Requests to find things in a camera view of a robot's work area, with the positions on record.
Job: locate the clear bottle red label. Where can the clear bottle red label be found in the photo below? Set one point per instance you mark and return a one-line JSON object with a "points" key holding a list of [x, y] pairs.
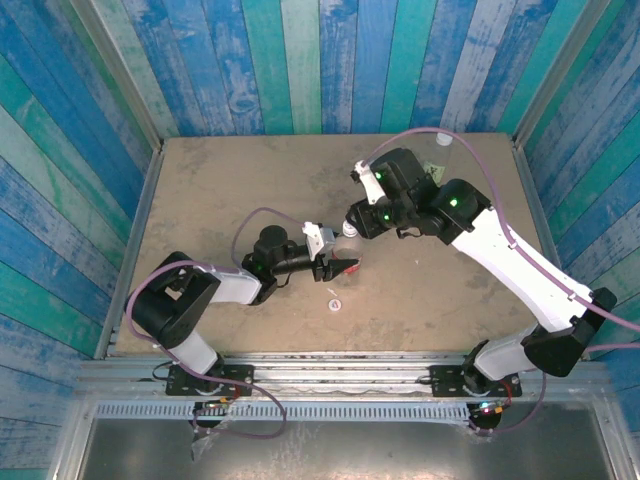
{"points": [[347, 247]]}

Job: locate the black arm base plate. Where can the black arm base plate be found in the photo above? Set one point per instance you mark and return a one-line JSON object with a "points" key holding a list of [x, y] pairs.
{"points": [[240, 380], [445, 382]]}

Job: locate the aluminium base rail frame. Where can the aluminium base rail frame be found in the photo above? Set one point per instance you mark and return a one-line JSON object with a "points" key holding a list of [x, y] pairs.
{"points": [[340, 372]]}

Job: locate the aluminium side rail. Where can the aluminium side rail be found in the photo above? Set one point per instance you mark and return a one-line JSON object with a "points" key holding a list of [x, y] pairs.
{"points": [[130, 250], [539, 210]]}

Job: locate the steel sheet panel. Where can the steel sheet panel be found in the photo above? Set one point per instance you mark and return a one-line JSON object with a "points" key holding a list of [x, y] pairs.
{"points": [[350, 450]]}

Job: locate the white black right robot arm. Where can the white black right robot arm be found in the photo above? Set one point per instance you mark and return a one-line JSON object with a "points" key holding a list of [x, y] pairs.
{"points": [[515, 270]]}

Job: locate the aluminium corner post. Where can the aluminium corner post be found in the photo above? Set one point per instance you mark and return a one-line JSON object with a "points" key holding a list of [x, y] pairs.
{"points": [[121, 75], [555, 75]]}

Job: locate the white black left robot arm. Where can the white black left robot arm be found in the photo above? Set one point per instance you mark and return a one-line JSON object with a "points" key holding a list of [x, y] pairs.
{"points": [[197, 352]]}

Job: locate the white cap red-blue print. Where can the white cap red-blue print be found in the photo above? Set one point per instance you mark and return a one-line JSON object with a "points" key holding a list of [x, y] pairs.
{"points": [[334, 304]]}

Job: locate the plain white bottle cap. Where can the plain white bottle cap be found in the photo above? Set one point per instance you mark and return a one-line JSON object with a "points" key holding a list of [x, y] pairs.
{"points": [[444, 139]]}

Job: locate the small circuit board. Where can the small circuit board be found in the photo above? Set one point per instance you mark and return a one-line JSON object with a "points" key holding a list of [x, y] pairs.
{"points": [[215, 402], [489, 409]]}

